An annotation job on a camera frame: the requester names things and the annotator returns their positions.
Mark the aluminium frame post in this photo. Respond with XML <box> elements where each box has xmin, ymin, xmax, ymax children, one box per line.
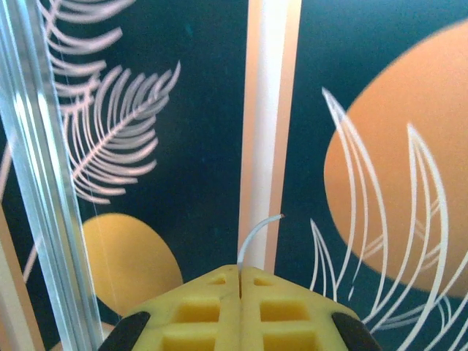
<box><xmin>0</xmin><ymin>0</ymin><xmax>104</xmax><ymax>351</ymax></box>

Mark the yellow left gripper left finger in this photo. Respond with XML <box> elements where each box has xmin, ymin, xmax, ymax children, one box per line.
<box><xmin>97</xmin><ymin>265</ymin><xmax>242</xmax><ymax>351</ymax></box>

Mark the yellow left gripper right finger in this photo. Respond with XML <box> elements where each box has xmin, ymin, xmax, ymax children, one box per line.
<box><xmin>241</xmin><ymin>265</ymin><xmax>383</xmax><ymax>351</ymax></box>

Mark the thin white cable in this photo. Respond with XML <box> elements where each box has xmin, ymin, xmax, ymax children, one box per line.
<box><xmin>236</xmin><ymin>214</ymin><xmax>286</xmax><ymax>272</ymax></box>

